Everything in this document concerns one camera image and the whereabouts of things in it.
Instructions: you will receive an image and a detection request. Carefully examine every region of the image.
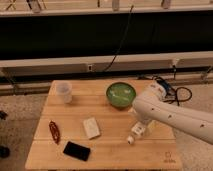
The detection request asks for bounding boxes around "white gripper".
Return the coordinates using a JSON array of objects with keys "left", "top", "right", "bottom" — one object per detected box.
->
[{"left": 129, "top": 108, "right": 155, "bottom": 134}]

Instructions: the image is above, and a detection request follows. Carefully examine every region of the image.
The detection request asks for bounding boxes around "black hanging cable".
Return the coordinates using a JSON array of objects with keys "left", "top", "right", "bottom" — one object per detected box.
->
[{"left": 103, "top": 3, "right": 135, "bottom": 72}]

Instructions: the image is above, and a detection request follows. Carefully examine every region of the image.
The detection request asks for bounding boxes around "black cable on floor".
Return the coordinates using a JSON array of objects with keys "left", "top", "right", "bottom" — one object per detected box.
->
[{"left": 153, "top": 76, "right": 193, "bottom": 107}]

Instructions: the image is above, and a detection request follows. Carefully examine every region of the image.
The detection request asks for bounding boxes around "wall power outlet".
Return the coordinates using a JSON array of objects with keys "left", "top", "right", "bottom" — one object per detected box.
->
[{"left": 88, "top": 65, "right": 93, "bottom": 72}]

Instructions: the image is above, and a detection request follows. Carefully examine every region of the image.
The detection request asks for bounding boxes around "black rectangular pouch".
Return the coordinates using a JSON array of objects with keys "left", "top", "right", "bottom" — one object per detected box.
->
[{"left": 63, "top": 141, "right": 90, "bottom": 161}]

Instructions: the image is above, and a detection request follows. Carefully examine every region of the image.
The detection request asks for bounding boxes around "clear plastic cup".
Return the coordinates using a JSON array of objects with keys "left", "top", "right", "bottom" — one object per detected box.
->
[{"left": 56, "top": 82, "right": 72, "bottom": 103}]

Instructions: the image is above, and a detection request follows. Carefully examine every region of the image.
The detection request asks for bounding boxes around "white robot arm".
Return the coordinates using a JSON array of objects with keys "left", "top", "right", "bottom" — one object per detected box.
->
[{"left": 132, "top": 82, "right": 213, "bottom": 145}]

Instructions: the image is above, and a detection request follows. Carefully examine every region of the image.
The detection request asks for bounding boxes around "red brown hair clip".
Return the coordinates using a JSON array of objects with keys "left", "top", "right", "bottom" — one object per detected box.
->
[{"left": 49, "top": 121, "right": 60, "bottom": 144}]

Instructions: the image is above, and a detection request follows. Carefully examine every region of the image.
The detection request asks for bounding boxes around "wooden folding table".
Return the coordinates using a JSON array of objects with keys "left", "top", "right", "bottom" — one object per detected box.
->
[{"left": 25, "top": 80, "right": 182, "bottom": 171}]

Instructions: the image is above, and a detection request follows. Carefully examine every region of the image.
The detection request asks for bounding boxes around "clear plastic bottle white label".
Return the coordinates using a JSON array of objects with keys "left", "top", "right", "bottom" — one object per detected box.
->
[{"left": 127, "top": 122, "right": 147, "bottom": 145}]

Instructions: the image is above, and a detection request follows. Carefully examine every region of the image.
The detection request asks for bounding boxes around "green ceramic bowl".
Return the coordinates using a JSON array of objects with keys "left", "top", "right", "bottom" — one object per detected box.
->
[{"left": 106, "top": 82, "right": 136, "bottom": 108}]

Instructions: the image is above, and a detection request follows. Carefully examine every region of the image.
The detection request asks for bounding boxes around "white rectangular box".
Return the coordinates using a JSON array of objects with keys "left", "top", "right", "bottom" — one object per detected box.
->
[{"left": 83, "top": 117, "right": 101, "bottom": 139}]

